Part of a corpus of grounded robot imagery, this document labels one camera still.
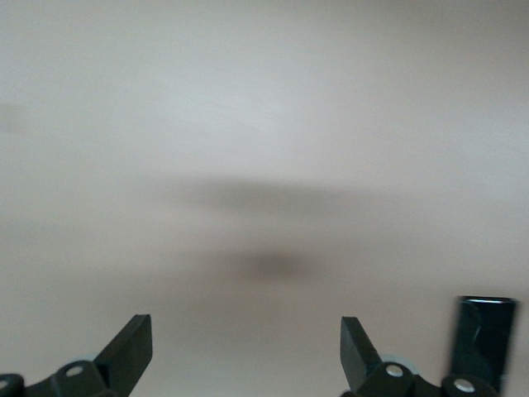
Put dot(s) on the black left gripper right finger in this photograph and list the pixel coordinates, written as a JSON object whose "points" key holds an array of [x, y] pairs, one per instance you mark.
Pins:
{"points": [[355, 351]]}

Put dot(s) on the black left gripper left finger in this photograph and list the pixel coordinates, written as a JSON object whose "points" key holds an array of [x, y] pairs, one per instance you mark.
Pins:
{"points": [[128, 351]]}

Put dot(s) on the long black phone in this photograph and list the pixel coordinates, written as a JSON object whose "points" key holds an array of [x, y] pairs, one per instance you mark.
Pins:
{"points": [[483, 339]]}

